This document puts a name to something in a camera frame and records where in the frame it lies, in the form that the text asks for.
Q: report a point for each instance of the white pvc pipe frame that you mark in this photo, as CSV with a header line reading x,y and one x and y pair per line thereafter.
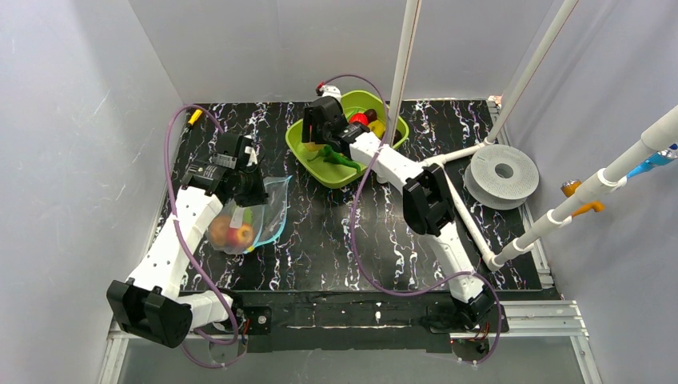
x,y
657,137

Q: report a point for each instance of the light green pepper toy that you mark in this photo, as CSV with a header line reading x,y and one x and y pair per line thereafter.
x,y
252,215

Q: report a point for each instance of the aluminium rail frame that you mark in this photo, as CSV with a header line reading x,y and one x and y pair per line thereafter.
x,y
370,342

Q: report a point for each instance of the white centre pole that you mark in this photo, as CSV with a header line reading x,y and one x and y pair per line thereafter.
x,y
408,32

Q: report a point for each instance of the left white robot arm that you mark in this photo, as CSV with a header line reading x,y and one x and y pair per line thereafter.
x,y
148,304

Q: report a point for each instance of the red apple toy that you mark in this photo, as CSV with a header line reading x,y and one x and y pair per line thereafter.
x,y
240,238

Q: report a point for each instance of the blue handled tool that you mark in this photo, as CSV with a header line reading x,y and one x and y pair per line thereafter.
x,y
660,158

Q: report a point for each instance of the clear zip top bag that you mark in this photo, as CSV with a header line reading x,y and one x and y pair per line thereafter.
x,y
274,220

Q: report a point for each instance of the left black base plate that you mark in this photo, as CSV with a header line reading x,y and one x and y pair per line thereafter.
x,y
254,320

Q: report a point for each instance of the brown kiwi toy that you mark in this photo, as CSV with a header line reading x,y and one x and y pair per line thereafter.
x,y
217,232

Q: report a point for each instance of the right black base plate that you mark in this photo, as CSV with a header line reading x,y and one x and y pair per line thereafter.
x,y
448,318

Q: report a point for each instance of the green chili pepper toy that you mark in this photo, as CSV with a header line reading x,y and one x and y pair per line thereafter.
x,y
327,154

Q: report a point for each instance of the green plastic basket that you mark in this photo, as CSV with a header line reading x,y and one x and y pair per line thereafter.
x,y
336,176

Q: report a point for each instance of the red strawberry toy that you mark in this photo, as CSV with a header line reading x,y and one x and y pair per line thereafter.
x,y
359,118

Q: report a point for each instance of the grey filament spool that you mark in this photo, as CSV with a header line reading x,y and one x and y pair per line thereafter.
x,y
501,177

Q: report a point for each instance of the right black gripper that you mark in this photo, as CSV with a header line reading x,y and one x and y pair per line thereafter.
x,y
316,134

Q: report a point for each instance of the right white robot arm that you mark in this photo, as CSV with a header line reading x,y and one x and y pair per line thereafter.
x,y
427,200

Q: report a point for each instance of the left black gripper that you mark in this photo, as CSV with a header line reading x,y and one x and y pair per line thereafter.
x,y
250,192

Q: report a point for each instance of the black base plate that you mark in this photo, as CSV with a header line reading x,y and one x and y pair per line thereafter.
x,y
448,318
254,320

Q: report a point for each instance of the yellow handled screwdriver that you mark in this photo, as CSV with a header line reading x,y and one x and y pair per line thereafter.
x,y
194,117

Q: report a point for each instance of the dark purple plum toy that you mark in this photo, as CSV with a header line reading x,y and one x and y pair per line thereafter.
x,y
371,115

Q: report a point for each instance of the yellow ring fruit toy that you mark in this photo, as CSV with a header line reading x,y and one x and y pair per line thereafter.
x,y
378,128

